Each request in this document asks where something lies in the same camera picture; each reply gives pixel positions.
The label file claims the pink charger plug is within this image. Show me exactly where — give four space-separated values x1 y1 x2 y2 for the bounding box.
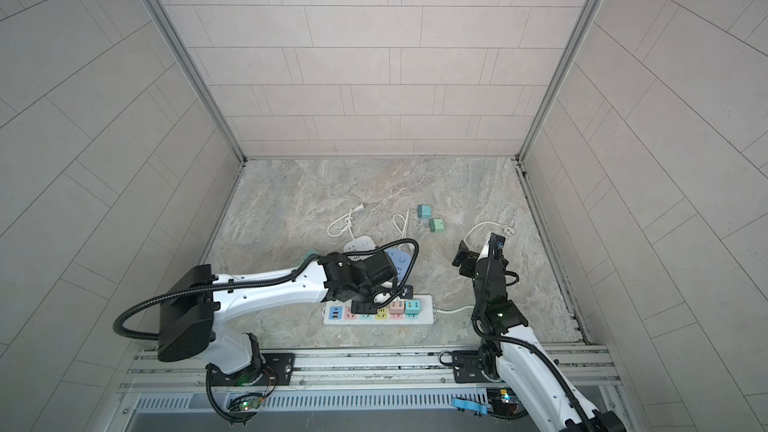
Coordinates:
388 300 406 316

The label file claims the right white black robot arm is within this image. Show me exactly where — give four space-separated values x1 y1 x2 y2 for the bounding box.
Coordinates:
452 233 626 431

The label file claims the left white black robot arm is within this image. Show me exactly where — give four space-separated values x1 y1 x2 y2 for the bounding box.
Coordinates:
112 246 413 375

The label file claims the green charger plug far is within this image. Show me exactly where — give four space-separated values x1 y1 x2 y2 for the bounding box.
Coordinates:
429 218 445 233

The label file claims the white square socket cube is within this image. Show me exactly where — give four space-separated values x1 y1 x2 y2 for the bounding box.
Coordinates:
343 235 376 252

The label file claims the blue square socket cube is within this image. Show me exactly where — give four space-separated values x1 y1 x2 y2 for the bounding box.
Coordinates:
385 247 412 284

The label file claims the white multicolour power strip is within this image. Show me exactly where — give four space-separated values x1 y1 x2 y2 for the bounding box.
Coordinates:
323 295 435 326

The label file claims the right circuit board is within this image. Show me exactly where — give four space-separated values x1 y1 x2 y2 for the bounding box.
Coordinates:
486 388 528 420

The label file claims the circuit board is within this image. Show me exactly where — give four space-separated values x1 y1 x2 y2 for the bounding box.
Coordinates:
228 393 264 414
486 388 528 420

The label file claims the blue clip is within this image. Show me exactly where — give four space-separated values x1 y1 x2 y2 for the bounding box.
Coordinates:
451 398 488 416

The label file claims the left circuit board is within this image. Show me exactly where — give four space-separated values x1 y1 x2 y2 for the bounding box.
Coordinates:
228 393 264 414

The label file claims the white cube socket cable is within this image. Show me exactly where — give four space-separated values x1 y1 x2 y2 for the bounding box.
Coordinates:
326 203 366 239

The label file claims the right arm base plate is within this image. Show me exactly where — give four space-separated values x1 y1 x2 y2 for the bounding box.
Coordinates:
449 350 501 384

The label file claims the white power strip cable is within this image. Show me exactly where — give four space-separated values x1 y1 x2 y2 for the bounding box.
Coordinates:
433 220 517 317

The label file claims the aluminium mounting rail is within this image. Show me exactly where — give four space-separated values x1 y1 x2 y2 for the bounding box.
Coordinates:
119 343 621 392

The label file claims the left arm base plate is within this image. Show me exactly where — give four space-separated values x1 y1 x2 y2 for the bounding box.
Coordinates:
210 353 296 387

